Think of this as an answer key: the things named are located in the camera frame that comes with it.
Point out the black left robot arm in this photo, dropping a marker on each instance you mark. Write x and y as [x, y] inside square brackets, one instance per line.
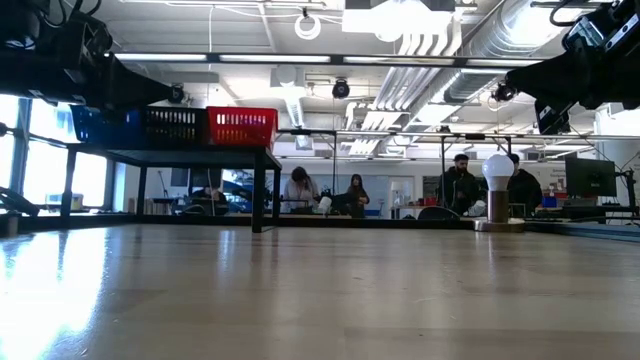
[60, 25]

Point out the black computer monitor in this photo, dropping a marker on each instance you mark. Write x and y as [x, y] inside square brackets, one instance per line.
[590, 176]

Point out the person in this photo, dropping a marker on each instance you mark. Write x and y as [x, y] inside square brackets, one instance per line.
[457, 187]
[209, 196]
[357, 196]
[300, 192]
[524, 189]

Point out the silver air duct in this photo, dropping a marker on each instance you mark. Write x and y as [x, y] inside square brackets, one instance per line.
[500, 35]

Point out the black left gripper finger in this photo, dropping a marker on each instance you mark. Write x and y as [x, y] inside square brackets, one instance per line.
[135, 85]

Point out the black frame table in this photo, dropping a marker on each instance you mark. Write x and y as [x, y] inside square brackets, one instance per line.
[200, 156]

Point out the black chair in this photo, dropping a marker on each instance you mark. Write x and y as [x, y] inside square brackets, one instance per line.
[437, 212]

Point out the white bulb table lamp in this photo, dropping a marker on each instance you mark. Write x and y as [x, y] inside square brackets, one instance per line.
[498, 172]

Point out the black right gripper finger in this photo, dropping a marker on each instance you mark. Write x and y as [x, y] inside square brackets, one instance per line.
[550, 80]

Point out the blue plastic basket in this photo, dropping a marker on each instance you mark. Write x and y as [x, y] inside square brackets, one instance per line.
[105, 127]

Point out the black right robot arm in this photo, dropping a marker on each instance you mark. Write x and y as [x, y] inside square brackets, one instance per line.
[615, 20]

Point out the black ceiling spotlight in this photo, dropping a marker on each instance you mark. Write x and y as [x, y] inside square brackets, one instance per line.
[502, 93]
[341, 89]
[176, 95]

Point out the black plastic basket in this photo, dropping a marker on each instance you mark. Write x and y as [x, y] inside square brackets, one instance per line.
[175, 125]

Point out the red plastic basket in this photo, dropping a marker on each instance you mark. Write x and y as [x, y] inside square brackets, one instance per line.
[242, 125]

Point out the overhead light bar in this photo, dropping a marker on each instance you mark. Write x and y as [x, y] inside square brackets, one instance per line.
[275, 58]

